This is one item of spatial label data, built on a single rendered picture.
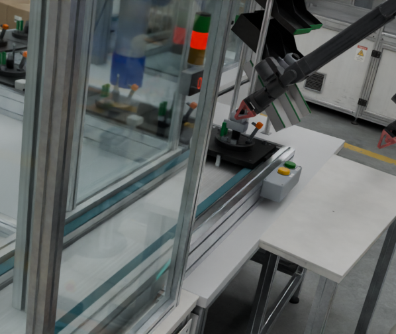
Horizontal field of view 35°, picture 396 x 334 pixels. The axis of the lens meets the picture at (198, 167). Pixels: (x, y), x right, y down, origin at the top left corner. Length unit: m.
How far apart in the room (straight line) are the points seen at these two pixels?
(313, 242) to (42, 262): 1.14
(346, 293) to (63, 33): 2.79
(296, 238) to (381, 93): 4.34
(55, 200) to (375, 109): 5.47
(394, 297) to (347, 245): 1.59
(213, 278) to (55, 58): 0.95
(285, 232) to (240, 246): 0.19
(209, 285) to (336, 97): 4.84
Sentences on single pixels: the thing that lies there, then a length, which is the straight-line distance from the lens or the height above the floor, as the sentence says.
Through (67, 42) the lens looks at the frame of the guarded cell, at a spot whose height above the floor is 1.55.
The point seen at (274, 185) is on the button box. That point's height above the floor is 0.95.
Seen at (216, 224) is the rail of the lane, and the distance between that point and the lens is 1.67.
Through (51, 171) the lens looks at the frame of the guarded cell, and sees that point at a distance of 0.84.
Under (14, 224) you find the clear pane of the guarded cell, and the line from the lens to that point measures 0.93.
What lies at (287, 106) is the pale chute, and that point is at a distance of 2.46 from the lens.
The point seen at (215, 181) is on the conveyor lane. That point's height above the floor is 0.92.
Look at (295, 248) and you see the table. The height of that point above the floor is 0.86.
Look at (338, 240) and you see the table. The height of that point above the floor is 0.86.
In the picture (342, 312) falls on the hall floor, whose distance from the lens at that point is 3.25.
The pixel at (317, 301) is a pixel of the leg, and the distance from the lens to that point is 1.87.
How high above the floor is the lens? 1.73
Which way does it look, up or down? 23 degrees down
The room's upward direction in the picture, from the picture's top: 10 degrees clockwise
